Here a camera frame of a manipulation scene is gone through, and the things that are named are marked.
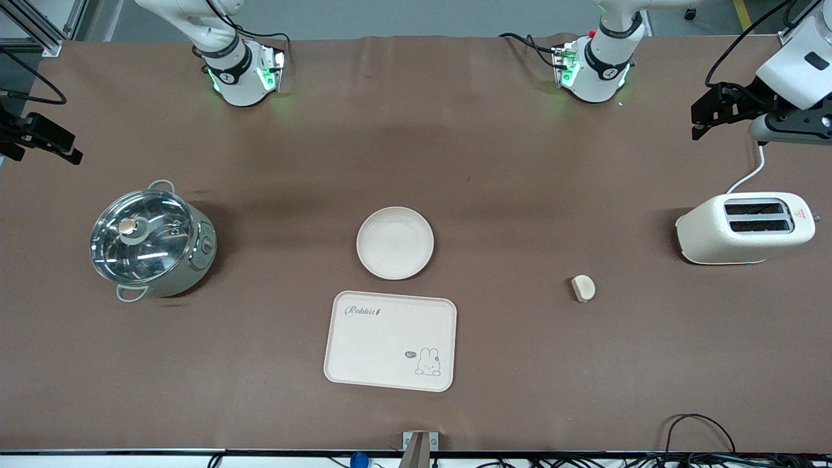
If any white round bowl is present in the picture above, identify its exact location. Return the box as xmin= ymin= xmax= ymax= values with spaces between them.
xmin=356 ymin=207 xmax=435 ymax=281

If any cream rabbit print tray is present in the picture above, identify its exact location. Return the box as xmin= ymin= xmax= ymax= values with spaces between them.
xmin=323 ymin=290 xmax=458 ymax=393

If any cream two-slot toaster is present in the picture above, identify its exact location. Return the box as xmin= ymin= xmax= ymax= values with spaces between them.
xmin=675 ymin=192 xmax=817 ymax=266

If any steel pot with glass lid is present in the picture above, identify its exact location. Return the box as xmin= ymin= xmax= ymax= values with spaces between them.
xmin=89 ymin=180 xmax=218 ymax=304

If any brown table mat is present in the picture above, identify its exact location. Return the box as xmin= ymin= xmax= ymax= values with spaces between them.
xmin=0 ymin=34 xmax=832 ymax=454

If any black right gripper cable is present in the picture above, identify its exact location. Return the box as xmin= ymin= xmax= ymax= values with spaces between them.
xmin=0 ymin=47 xmax=68 ymax=106

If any aluminium frame profile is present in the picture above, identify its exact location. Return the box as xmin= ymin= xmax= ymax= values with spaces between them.
xmin=0 ymin=0 xmax=88 ymax=58

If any black left arm base cable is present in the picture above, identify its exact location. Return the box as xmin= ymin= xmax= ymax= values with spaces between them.
xmin=499 ymin=32 xmax=564 ymax=69

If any black arm base cable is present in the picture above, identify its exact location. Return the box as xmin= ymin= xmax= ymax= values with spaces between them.
xmin=499 ymin=32 xmax=564 ymax=69
xmin=207 ymin=0 xmax=291 ymax=62

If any black right arm base cable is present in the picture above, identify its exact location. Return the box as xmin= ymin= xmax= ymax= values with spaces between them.
xmin=207 ymin=0 xmax=291 ymax=62

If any black looped cable bundle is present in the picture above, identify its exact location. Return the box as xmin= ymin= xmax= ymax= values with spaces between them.
xmin=429 ymin=413 xmax=832 ymax=468

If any grey metal camera bracket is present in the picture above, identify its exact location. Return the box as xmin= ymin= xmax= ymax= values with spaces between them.
xmin=398 ymin=431 xmax=439 ymax=468

